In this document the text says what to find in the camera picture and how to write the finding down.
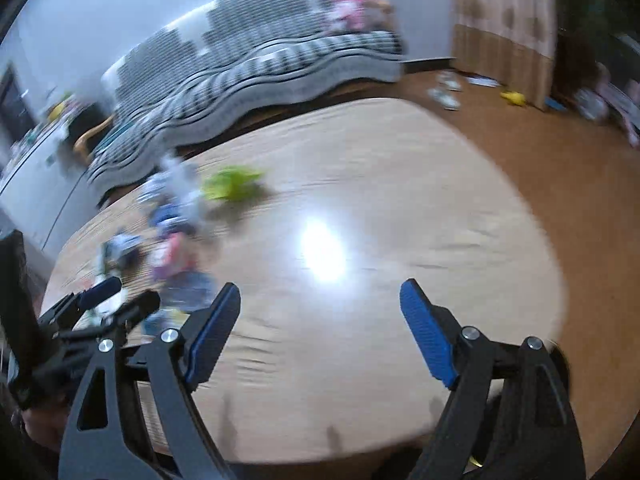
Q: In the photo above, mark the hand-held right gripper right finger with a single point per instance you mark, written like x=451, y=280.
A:
x=427, y=330

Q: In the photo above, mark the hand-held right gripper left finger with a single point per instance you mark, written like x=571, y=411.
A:
x=215, y=330

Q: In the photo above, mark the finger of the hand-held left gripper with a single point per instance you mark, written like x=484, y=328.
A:
x=137, y=307
x=100, y=291

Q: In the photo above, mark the white blue packet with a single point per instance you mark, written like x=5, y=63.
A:
x=121, y=249

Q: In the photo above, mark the blue crinkled packet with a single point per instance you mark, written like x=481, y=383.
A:
x=192, y=287

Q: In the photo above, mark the pink snack wrapper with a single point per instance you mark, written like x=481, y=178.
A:
x=172, y=255

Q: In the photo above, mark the blue silver wrapper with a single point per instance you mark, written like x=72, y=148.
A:
x=175, y=217

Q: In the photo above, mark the green snack bag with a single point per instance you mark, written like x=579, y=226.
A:
x=232, y=185

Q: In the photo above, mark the white cabinet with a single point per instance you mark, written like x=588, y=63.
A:
x=35, y=185

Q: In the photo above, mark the black box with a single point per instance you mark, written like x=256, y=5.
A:
x=87, y=120

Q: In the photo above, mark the yellow item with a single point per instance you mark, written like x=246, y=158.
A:
x=61, y=109

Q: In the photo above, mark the dark framed screen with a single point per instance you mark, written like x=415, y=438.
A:
x=15, y=105

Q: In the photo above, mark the yellow toy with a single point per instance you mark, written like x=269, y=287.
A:
x=514, y=97

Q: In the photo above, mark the black white striped blanket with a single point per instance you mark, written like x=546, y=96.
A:
x=225, y=70

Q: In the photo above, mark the white paper sheet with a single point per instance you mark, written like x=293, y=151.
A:
x=482, y=80

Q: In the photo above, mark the beige patterned curtain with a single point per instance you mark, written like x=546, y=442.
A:
x=500, y=10

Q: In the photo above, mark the pink plush toy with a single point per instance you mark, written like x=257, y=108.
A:
x=350, y=7

